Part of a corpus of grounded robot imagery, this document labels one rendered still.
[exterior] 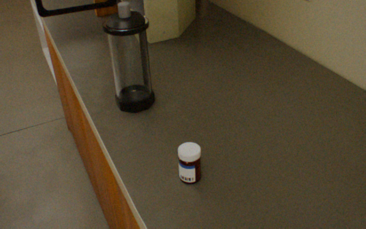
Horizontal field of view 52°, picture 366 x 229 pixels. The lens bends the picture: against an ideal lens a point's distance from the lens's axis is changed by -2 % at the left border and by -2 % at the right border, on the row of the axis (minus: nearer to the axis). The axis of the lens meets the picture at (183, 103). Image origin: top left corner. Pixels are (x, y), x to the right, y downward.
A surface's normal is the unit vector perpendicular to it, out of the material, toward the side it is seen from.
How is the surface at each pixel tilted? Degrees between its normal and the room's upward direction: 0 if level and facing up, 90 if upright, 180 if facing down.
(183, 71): 0
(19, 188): 0
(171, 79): 0
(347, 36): 90
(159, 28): 90
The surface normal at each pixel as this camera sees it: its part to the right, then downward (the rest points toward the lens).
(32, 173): -0.04, -0.84
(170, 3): 0.44, 0.47
